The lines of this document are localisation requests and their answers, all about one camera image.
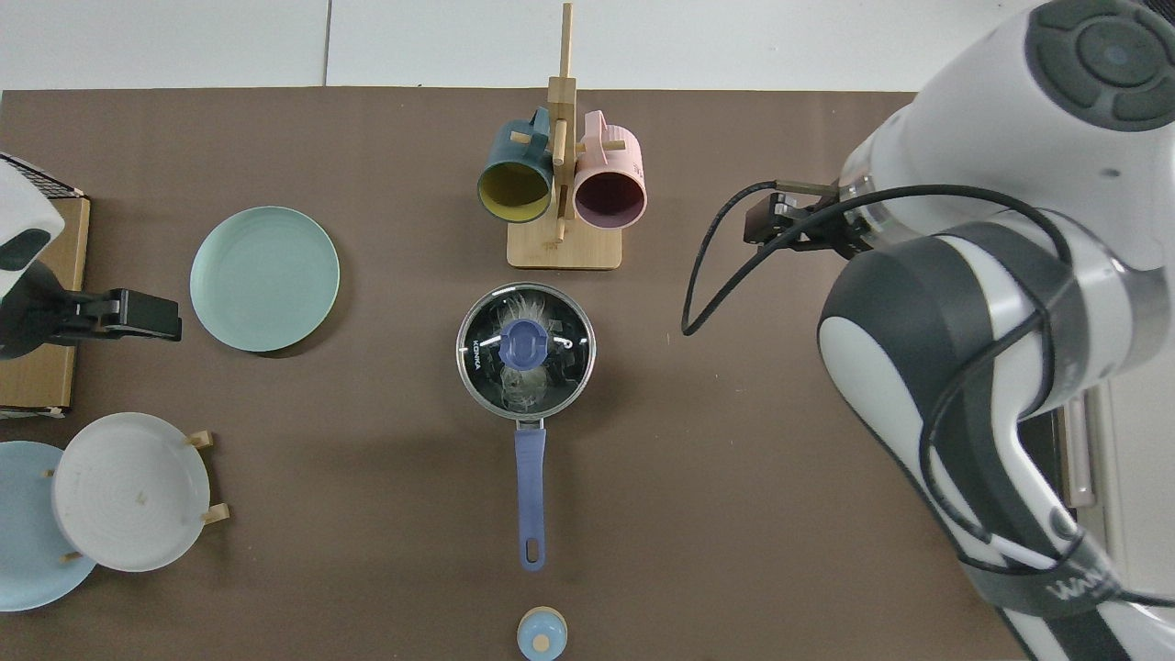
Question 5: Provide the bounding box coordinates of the glass lid blue knob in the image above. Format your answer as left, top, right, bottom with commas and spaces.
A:
457, 283, 597, 421

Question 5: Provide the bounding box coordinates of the white vermicelli bundle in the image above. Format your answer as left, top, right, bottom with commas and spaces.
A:
491, 289, 565, 414

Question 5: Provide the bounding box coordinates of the pale green plate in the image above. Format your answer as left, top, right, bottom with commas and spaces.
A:
190, 206, 341, 353

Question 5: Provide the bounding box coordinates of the wooden plate rack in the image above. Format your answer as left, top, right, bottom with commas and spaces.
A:
41, 430, 230, 564

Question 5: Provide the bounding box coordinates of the white plate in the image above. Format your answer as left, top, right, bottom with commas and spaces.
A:
50, 411, 212, 574

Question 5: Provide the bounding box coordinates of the light blue plate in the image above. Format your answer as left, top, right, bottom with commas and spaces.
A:
0, 441, 100, 613

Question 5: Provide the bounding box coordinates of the pink ribbed mug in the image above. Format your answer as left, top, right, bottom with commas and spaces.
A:
572, 110, 648, 230

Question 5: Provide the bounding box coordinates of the wooden cup stand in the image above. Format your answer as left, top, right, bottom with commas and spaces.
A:
507, 2, 623, 271

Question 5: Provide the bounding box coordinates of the brown table cloth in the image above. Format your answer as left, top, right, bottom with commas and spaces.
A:
0, 87, 1107, 661

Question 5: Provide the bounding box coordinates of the dark teal mug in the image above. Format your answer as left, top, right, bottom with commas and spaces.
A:
476, 106, 557, 224

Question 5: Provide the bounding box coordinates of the pale toaster oven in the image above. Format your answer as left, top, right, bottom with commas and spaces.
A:
1019, 363, 1175, 607

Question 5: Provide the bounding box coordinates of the small blue round thing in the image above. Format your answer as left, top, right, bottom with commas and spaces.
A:
517, 607, 568, 661

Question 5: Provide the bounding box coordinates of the black pot purple handle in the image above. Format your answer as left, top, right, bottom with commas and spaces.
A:
456, 282, 598, 572

